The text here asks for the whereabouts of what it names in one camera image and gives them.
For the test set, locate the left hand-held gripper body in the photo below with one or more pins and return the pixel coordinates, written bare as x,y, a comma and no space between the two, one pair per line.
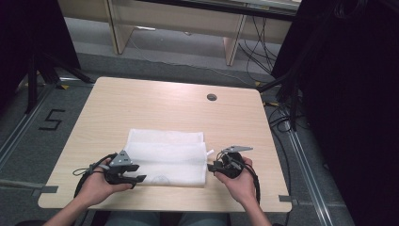
120,160

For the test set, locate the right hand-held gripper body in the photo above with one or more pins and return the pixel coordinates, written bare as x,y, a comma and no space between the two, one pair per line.
232,161

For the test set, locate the white mesh laundry bag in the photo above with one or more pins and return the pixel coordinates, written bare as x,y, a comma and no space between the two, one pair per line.
166,157

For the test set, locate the person's right hand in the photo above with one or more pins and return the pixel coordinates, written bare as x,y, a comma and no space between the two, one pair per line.
240,185

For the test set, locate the person's left hand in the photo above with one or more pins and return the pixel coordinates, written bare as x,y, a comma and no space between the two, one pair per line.
97,190

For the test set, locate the person's legs in jeans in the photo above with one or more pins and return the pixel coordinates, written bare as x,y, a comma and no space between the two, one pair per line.
163,219

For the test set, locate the grey tape strip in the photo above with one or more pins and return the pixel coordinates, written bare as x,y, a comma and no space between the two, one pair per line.
45,190
287,199

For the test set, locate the black metal stand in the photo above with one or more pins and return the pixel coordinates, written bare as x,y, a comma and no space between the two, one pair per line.
293,94
32,84

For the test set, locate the black curtain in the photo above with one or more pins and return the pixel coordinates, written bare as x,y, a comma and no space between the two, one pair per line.
351,94
28,37

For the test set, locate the light wooden desk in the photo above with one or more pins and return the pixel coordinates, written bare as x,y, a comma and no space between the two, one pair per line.
175,22

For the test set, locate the metal floor rail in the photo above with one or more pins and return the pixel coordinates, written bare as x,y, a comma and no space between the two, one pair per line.
22,128
309,175

